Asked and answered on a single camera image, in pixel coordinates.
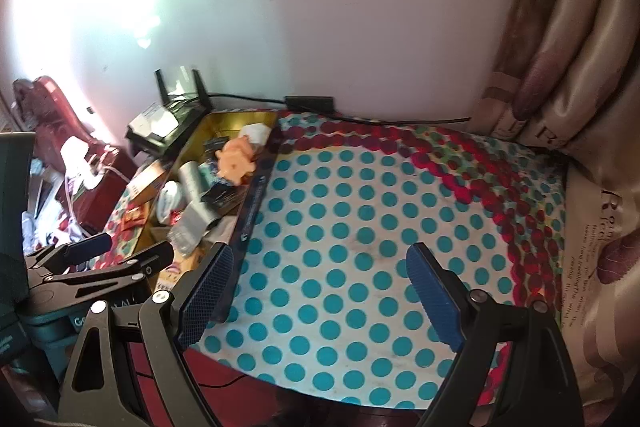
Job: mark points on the red snack packet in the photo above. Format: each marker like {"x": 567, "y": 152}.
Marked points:
{"x": 134, "y": 218}

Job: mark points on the gold tin box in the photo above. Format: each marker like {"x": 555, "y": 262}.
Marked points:
{"x": 252, "y": 202}

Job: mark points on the dark red bag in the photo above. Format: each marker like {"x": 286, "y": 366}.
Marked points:
{"x": 45, "y": 112}

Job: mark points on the grey foil pouch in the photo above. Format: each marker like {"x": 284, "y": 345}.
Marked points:
{"x": 195, "y": 219}

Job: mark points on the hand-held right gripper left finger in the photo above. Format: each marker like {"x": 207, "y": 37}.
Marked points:
{"x": 207, "y": 292}

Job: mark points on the silver can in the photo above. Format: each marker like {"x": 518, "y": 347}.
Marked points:
{"x": 190, "y": 179}

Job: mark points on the small black box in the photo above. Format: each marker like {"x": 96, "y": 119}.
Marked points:
{"x": 220, "y": 195}

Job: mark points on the orange plush toy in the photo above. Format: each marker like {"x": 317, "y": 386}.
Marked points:
{"x": 237, "y": 159}

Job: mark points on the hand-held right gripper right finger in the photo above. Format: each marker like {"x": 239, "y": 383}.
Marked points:
{"x": 435, "y": 297}

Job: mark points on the polka dot tablecloth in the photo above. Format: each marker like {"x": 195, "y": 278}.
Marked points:
{"x": 350, "y": 207}

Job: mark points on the white charger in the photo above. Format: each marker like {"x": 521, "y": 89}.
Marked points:
{"x": 80, "y": 159}

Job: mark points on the white paper card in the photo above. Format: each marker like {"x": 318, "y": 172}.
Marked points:
{"x": 257, "y": 133}

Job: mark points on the beige printed curtain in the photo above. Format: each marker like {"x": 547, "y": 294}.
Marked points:
{"x": 590, "y": 57}

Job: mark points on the brown cardboard box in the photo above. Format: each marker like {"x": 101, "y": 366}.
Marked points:
{"x": 147, "y": 181}

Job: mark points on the black router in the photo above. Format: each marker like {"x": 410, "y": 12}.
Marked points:
{"x": 170, "y": 127}

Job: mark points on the white round lid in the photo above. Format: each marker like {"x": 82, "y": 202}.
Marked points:
{"x": 169, "y": 199}

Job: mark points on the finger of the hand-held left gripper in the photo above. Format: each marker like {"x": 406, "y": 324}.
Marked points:
{"x": 147, "y": 258}
{"x": 92, "y": 243}

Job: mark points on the black power adapter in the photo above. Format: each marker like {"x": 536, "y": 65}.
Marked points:
{"x": 308, "y": 102}

